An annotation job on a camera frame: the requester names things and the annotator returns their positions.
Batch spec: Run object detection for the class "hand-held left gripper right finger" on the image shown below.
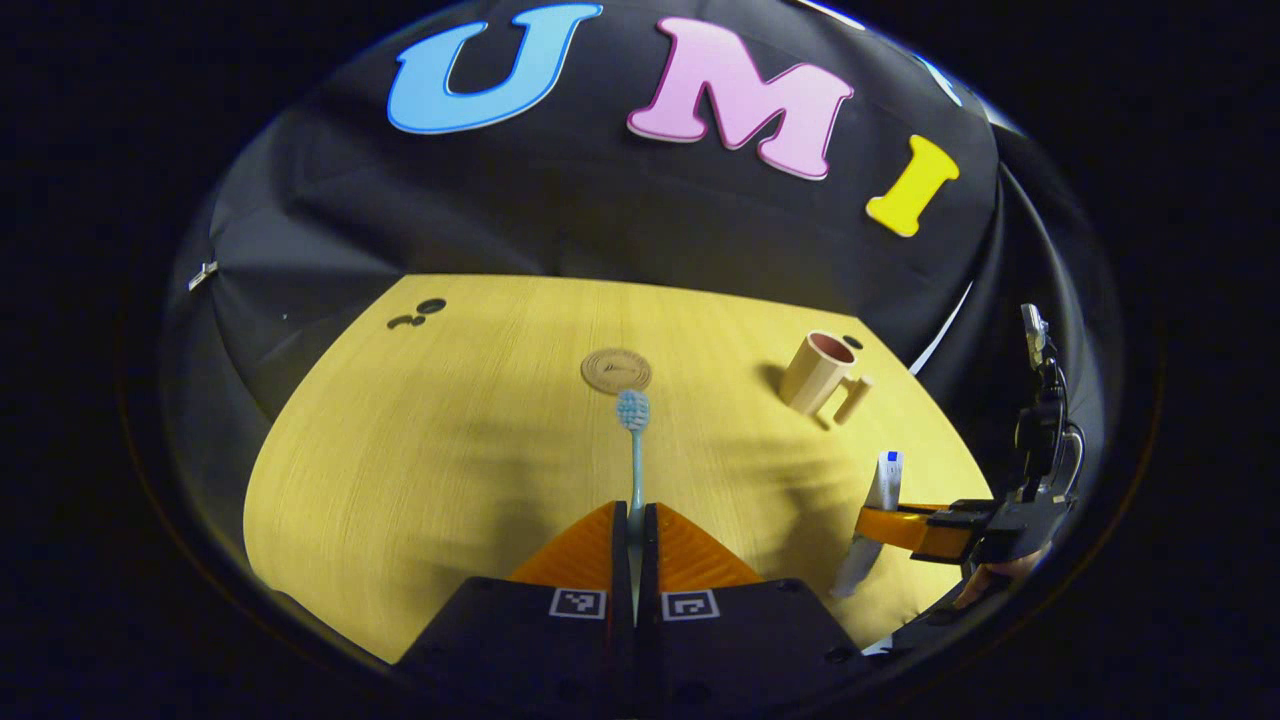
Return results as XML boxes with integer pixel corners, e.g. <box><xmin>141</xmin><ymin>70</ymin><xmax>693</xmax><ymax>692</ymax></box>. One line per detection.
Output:
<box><xmin>638</xmin><ymin>500</ymin><xmax>871</xmax><ymax>706</ymax></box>

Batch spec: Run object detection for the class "round wooden coaster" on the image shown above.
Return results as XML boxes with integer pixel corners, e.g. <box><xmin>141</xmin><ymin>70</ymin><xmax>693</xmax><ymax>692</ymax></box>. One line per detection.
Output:
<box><xmin>581</xmin><ymin>347</ymin><xmax>653</xmax><ymax>395</ymax></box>

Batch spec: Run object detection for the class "beige cup with handle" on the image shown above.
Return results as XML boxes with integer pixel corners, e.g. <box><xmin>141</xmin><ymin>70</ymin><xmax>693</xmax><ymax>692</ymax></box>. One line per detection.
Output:
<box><xmin>778</xmin><ymin>330</ymin><xmax>876</xmax><ymax>426</ymax></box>

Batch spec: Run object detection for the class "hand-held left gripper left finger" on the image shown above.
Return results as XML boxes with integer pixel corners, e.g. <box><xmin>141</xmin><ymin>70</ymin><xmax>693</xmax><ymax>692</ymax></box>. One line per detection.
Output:
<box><xmin>395</xmin><ymin>500</ymin><xmax>635</xmax><ymax>703</ymax></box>

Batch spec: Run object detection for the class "black backdrop cloth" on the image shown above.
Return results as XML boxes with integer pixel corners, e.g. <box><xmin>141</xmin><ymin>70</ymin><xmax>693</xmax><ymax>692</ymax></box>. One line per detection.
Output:
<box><xmin>165</xmin><ymin>0</ymin><xmax>1116</xmax><ymax>641</ymax></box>

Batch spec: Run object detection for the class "light blue toothbrush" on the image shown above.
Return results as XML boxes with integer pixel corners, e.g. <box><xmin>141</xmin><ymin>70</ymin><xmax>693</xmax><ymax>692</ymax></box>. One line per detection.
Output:
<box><xmin>614</xmin><ymin>389</ymin><xmax>653</xmax><ymax>626</ymax></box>

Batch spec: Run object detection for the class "white toothpaste tube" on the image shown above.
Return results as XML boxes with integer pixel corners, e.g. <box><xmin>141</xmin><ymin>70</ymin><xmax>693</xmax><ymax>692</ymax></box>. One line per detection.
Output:
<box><xmin>830</xmin><ymin>450</ymin><xmax>906</xmax><ymax>599</ymax></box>

